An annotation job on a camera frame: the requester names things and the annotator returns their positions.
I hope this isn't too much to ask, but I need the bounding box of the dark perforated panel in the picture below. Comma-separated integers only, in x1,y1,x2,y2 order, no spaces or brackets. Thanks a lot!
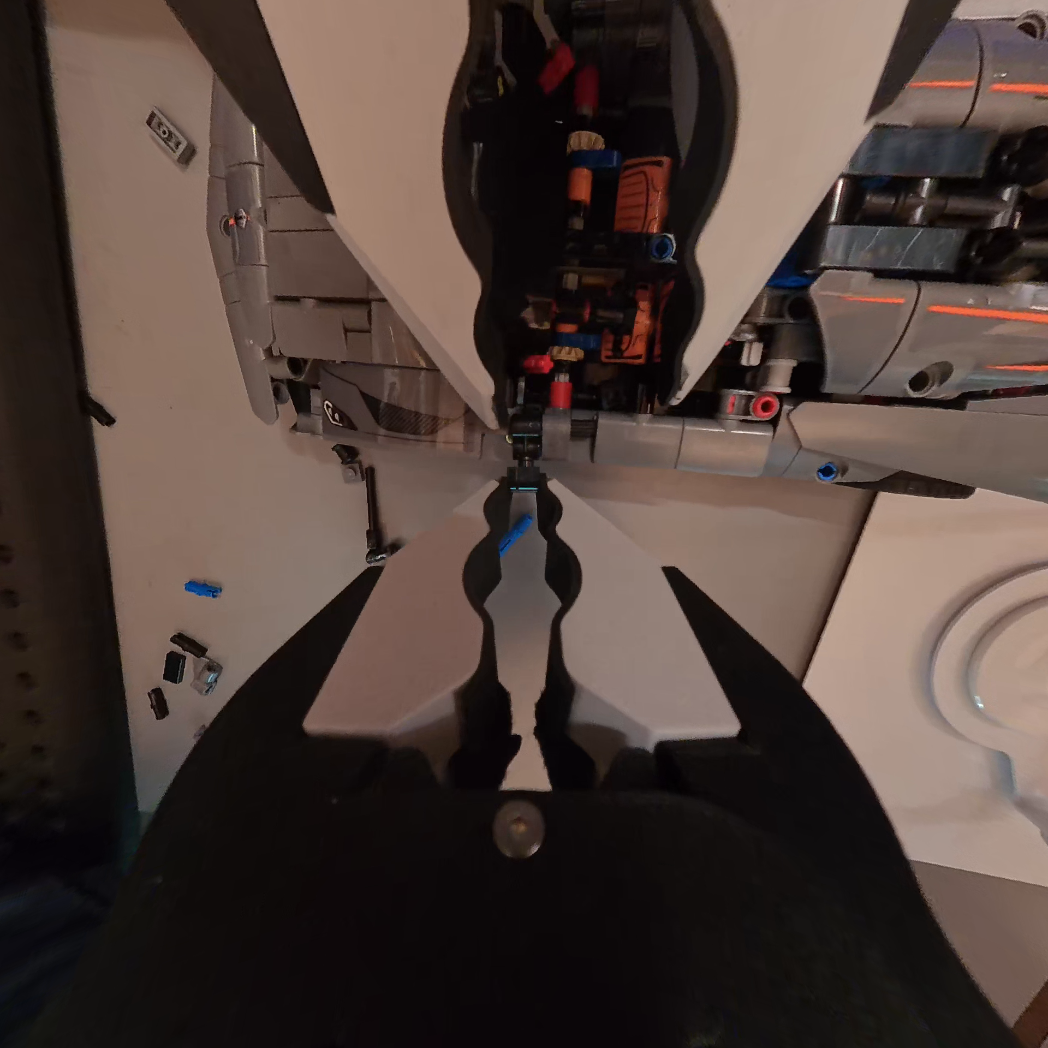
0,0,139,910

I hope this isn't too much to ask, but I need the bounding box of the black lego axle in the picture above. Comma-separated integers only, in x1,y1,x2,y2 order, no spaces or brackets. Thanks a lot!
364,467,404,568

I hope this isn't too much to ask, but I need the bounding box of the grey orange-striped lego car model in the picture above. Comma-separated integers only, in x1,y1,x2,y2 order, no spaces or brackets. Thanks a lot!
205,0,1048,502

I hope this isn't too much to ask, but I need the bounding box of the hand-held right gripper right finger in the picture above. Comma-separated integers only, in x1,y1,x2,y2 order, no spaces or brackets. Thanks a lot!
534,477,743,793

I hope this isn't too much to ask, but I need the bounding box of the white moulded tray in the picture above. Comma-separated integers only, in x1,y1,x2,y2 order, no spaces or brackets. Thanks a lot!
801,489,1048,889

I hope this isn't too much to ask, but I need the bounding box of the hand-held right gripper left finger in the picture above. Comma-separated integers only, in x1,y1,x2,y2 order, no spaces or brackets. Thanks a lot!
301,478,522,791

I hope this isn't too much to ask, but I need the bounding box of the black lego connector piece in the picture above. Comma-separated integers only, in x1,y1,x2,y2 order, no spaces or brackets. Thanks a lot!
503,404,550,494

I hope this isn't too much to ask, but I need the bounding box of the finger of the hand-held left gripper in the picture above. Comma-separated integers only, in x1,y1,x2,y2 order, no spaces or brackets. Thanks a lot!
667,0,961,408
164,0,502,429

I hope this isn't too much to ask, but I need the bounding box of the grey lego plate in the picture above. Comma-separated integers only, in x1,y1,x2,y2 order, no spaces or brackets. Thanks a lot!
146,108,198,168

